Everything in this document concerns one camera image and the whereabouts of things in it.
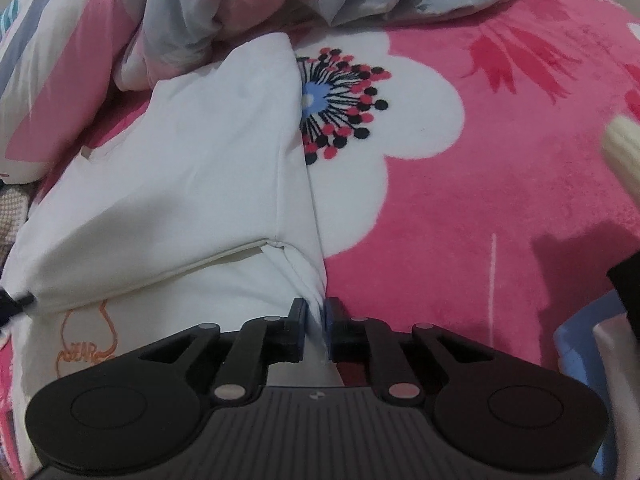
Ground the black folded garment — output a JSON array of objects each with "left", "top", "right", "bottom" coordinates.
[{"left": 605, "top": 255, "right": 640, "bottom": 311}]

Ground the beige checkered garment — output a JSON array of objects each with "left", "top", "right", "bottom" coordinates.
[{"left": 0, "top": 182, "right": 38, "bottom": 261}]

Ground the blue folded garment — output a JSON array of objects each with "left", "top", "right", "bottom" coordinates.
[{"left": 552, "top": 292, "right": 626, "bottom": 396}]

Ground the white t-shirt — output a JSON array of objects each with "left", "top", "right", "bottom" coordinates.
[{"left": 0, "top": 32, "right": 347, "bottom": 391}]

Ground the white folded garment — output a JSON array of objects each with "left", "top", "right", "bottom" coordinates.
[{"left": 592, "top": 317, "right": 640, "bottom": 461}]

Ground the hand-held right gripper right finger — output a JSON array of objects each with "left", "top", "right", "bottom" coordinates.
[{"left": 324, "top": 298, "right": 493, "bottom": 405}]

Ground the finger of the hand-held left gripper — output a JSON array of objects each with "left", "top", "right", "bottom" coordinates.
[{"left": 0, "top": 285, "right": 38, "bottom": 333}]

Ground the pink grey white quilt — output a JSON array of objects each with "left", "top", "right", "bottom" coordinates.
[{"left": 0, "top": 0, "right": 531, "bottom": 186}]

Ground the pink floral bed blanket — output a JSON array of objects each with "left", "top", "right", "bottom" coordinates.
[{"left": 0, "top": 0, "right": 640, "bottom": 480}]

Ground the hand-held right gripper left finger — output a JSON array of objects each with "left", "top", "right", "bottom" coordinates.
[{"left": 139, "top": 298, "right": 307, "bottom": 405}]

